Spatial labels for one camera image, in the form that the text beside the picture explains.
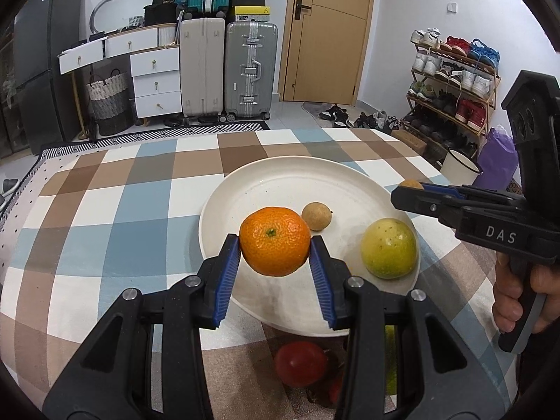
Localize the white enamel bucket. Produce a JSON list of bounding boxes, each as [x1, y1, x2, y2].
[[440, 148, 483, 180]]

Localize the black hat box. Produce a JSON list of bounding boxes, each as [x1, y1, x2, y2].
[[143, 3, 178, 27]]

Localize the wicker laundry basket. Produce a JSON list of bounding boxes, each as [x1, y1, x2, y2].
[[85, 69, 132, 137]]

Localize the white drawer cabinet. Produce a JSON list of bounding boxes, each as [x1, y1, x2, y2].
[[130, 46, 183, 119]]

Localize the yellow-green round fruit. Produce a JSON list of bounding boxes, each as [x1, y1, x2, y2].
[[360, 218, 417, 280]]

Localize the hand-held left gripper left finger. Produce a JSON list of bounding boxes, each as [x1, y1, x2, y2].
[[41, 233, 243, 420]]

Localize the yellow black shoe box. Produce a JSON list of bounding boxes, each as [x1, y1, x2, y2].
[[234, 6, 271, 23]]

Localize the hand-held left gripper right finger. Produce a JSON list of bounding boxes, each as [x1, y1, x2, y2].
[[308, 235, 513, 420]]

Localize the orange mandarin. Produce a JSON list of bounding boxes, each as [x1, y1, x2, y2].
[[239, 207, 312, 278]]

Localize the grey door mat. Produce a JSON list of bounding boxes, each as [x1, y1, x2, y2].
[[302, 101, 338, 129]]

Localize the silver suitcase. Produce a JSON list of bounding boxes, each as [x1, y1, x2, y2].
[[224, 21, 279, 124]]

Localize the rows of shoes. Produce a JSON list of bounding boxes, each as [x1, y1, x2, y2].
[[407, 28, 501, 152]]

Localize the red tomato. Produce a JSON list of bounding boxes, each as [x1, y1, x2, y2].
[[275, 341, 330, 388]]

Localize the wooden door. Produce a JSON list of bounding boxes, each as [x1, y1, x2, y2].
[[280, 0, 377, 106]]

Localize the dark grey fridge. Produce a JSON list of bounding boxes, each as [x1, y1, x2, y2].
[[12, 0, 85, 155]]

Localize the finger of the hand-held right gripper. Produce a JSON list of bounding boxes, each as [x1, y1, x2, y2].
[[390, 186, 465, 229], [421, 184, 526, 205]]

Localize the beige suitcase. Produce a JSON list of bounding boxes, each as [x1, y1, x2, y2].
[[179, 17, 226, 125]]

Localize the pile of dark shoes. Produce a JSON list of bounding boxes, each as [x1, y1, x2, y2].
[[345, 111, 400, 133]]

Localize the wooden shoe rack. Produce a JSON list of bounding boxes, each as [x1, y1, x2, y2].
[[403, 41, 502, 159]]

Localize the purple bag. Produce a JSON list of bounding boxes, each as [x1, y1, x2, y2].
[[475, 126, 520, 192]]

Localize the chrome curved tube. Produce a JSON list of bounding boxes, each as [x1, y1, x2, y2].
[[90, 0, 155, 34]]

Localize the brown cardboard box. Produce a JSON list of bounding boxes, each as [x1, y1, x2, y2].
[[391, 129, 428, 155]]

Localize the white round plate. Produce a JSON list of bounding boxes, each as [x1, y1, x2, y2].
[[199, 157, 421, 337]]

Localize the checked blanket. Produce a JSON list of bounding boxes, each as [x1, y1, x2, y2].
[[0, 128, 521, 420]]

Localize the white desk with drawers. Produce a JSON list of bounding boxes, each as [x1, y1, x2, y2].
[[58, 26, 159, 76]]

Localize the person's right hand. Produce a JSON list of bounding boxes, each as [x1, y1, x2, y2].
[[493, 254, 560, 334]]

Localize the black white sneakers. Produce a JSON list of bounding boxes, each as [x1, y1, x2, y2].
[[318, 105, 349, 123]]

